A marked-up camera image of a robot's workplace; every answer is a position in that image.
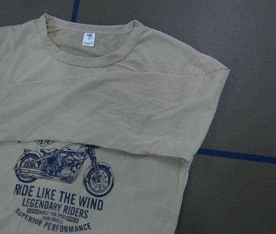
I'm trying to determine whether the cream long-sleeve printed shirt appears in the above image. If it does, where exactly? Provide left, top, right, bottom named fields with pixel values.
left=0, top=14, right=230, bottom=234

